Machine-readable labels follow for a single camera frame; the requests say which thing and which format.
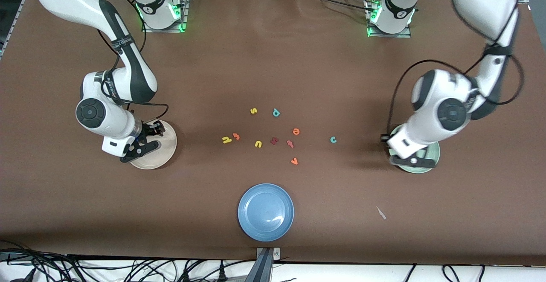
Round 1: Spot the beige brown plate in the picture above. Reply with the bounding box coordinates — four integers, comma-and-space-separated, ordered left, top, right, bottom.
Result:
128, 119, 177, 170

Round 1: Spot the pale green plate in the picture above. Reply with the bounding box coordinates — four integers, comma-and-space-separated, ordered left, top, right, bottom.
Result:
387, 124, 441, 174

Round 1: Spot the brown table cover sheet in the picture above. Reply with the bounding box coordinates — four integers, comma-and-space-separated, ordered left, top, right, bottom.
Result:
0, 0, 546, 265

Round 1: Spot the blue plate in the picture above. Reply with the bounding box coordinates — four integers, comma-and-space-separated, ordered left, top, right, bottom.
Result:
238, 183, 295, 242

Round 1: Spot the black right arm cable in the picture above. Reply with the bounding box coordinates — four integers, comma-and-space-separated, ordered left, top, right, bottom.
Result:
87, 0, 169, 122

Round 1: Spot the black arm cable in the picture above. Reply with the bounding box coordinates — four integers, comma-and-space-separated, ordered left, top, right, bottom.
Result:
385, 9, 525, 137
87, 0, 169, 122

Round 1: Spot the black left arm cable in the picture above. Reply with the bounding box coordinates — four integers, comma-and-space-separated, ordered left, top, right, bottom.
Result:
385, 9, 525, 137

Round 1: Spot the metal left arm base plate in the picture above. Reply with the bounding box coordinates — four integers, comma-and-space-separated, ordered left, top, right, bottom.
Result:
367, 0, 412, 38

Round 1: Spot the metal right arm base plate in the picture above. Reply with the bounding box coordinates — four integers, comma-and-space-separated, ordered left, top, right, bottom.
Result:
142, 0, 191, 33

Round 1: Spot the black base cable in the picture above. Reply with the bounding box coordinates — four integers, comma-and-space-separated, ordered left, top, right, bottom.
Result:
299, 0, 378, 14

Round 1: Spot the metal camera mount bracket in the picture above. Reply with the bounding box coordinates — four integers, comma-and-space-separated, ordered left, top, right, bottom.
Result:
245, 247, 281, 282

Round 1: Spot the black cable tangle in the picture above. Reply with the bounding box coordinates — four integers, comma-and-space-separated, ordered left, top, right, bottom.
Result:
0, 239, 205, 282

